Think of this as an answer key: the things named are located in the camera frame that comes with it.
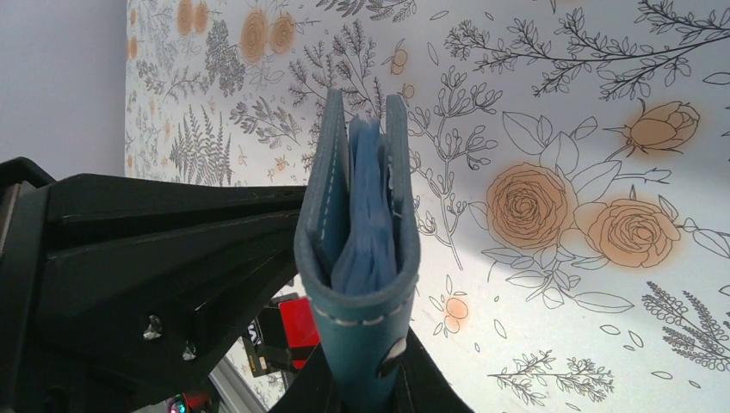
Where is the black vip card upper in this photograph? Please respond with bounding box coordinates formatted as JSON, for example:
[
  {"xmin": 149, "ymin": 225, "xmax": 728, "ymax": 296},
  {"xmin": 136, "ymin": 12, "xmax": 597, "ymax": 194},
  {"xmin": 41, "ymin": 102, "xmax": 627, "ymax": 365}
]
[{"xmin": 240, "ymin": 293, "xmax": 299, "ymax": 377}]

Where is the teal leather card holder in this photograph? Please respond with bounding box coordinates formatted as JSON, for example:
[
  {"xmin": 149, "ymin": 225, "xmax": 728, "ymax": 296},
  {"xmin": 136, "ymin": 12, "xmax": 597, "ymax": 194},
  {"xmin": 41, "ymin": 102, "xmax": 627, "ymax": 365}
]
[{"xmin": 294, "ymin": 89, "xmax": 420, "ymax": 412}]

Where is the red card far left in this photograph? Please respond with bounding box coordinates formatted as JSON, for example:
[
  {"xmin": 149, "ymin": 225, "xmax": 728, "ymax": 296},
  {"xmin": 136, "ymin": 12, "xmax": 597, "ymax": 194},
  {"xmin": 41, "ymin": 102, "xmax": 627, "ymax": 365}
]
[{"xmin": 279, "ymin": 298, "xmax": 320, "ymax": 371}]

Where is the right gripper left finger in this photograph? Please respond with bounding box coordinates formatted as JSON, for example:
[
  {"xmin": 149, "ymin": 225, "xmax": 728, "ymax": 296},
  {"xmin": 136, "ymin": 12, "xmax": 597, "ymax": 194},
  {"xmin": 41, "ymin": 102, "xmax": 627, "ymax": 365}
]
[{"xmin": 269, "ymin": 345, "xmax": 343, "ymax": 413}]

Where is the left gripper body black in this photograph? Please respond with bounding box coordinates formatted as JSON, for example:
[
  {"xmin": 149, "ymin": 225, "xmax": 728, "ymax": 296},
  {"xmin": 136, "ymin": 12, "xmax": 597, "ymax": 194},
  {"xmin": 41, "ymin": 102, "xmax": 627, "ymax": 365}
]
[{"xmin": 1, "ymin": 157, "xmax": 63, "ymax": 412}]

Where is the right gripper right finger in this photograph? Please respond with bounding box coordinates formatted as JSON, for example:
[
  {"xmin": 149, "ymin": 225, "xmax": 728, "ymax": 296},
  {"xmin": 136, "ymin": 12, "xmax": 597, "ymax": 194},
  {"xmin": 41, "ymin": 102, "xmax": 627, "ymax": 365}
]
[{"xmin": 396, "ymin": 329, "xmax": 473, "ymax": 413}]

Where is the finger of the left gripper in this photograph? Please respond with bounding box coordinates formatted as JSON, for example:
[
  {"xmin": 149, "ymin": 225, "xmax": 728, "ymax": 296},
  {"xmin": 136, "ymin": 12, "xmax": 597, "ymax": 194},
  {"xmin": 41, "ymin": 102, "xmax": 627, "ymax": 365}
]
[{"xmin": 34, "ymin": 174, "xmax": 305, "ymax": 412}]

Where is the floral table mat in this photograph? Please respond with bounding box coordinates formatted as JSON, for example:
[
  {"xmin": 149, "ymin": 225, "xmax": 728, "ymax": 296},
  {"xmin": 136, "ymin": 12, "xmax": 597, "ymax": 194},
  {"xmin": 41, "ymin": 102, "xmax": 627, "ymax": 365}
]
[{"xmin": 125, "ymin": 1, "xmax": 729, "ymax": 412}]

